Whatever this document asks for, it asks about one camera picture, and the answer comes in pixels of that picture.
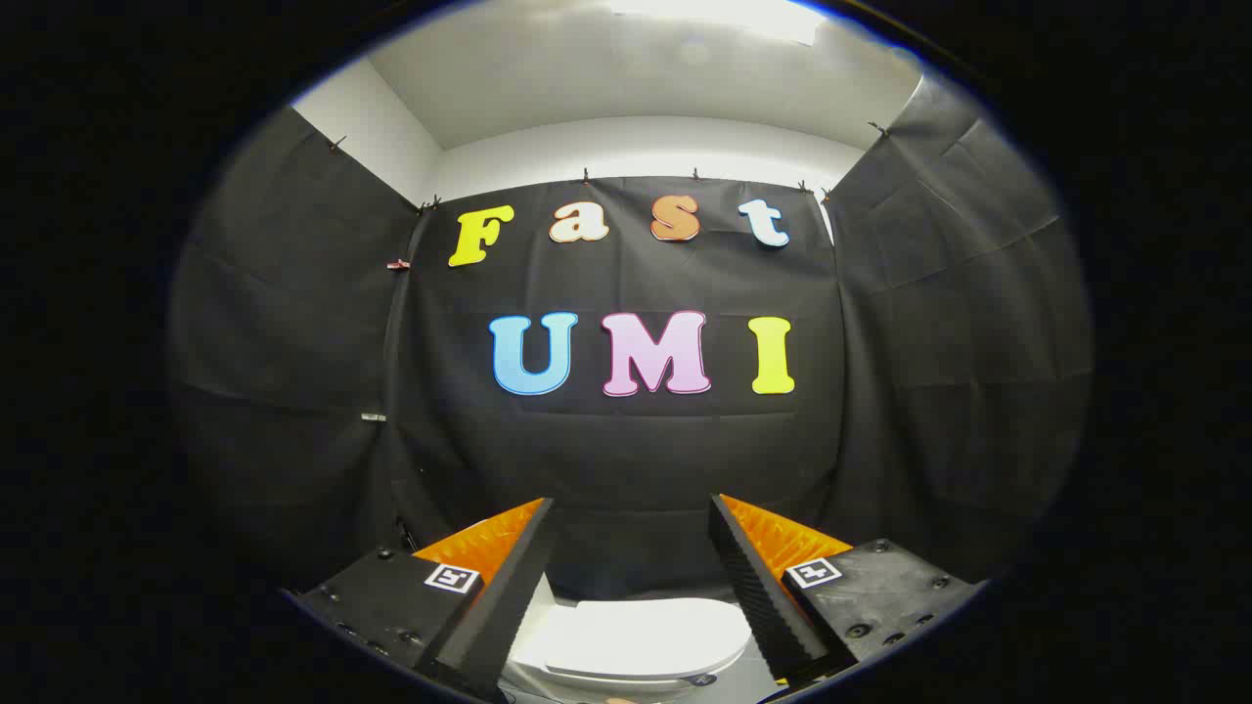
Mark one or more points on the black backdrop cloth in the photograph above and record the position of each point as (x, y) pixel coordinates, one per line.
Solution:
(636, 450)

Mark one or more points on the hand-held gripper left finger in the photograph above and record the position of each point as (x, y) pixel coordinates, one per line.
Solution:
(509, 596)

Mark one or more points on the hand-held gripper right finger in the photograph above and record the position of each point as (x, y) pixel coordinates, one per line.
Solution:
(758, 596)

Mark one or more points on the white toilet tank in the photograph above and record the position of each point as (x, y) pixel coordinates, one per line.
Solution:
(550, 626)

